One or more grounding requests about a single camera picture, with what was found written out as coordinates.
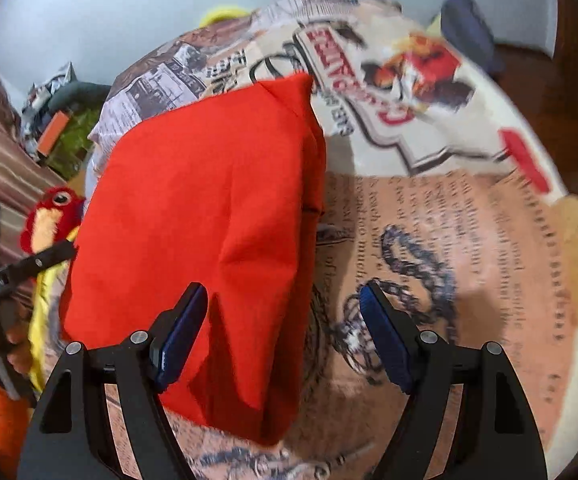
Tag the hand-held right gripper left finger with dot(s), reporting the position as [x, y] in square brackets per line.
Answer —
[181, 340]

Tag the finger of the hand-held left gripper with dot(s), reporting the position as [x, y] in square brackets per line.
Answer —
[41, 261]

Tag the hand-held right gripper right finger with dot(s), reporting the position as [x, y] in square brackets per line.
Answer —
[386, 340]

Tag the red garment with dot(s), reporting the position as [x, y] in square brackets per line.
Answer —
[194, 185]

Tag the person's left hand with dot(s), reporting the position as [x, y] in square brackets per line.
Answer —
[19, 350]

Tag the red plush toy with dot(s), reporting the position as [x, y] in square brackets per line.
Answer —
[51, 215]

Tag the yellow satin cloth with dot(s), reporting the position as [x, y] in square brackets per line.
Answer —
[44, 310]

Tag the newspaper print bedsheet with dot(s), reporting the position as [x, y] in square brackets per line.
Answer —
[444, 240]

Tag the green bag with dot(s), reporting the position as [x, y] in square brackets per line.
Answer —
[76, 140]

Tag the orange box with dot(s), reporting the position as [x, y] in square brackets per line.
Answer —
[51, 132]

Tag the pile of household clutter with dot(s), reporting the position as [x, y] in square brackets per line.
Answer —
[64, 87]

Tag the yellow round object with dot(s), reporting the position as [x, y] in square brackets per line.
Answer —
[224, 12]

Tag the blue-grey bag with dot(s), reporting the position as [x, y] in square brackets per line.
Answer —
[469, 30]

